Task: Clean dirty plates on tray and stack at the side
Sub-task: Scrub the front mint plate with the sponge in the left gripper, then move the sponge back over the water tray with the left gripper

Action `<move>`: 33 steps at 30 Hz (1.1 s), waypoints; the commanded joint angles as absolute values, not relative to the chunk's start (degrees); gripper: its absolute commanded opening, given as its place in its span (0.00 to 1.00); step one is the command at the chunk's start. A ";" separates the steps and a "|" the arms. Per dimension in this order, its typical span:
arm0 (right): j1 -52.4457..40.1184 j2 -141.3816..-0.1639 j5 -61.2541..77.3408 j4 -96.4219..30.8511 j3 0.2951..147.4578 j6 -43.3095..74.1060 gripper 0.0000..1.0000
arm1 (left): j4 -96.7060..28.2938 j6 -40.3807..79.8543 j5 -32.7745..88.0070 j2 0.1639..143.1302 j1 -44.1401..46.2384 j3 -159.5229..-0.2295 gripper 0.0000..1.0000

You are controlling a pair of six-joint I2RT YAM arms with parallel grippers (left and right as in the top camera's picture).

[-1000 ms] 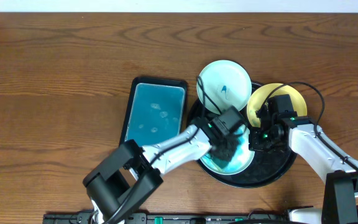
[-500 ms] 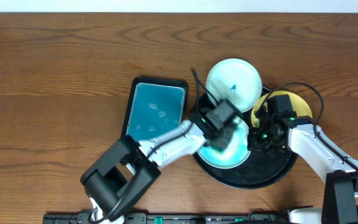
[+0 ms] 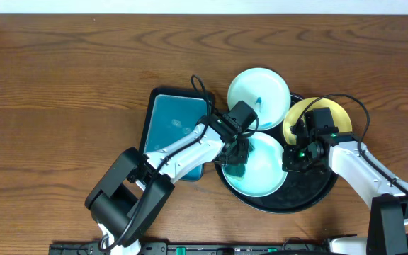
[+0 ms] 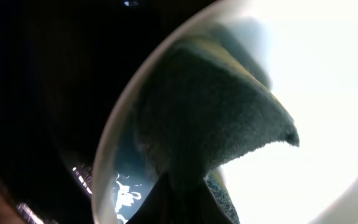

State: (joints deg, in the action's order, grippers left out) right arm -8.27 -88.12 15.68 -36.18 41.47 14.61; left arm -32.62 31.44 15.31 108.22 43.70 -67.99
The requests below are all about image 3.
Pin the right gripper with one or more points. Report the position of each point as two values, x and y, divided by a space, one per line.
288 163

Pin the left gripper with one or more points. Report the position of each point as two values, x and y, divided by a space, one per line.
237 153

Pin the green yellow sponge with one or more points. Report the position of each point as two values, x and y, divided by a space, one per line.
236 171

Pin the light blue plate bottom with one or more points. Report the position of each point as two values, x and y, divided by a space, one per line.
264 174

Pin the light blue plate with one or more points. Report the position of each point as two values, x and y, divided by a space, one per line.
264 174
265 91

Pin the yellow plate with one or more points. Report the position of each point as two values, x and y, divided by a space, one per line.
340 116

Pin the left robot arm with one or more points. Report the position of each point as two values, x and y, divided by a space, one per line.
127 199

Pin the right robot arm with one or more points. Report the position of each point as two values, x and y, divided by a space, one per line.
385 194

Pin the rectangular tray with blue water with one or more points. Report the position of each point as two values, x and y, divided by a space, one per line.
172 121

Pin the light blue plate top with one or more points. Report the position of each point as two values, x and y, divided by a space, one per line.
265 91

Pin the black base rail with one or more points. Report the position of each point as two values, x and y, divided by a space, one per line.
161 248

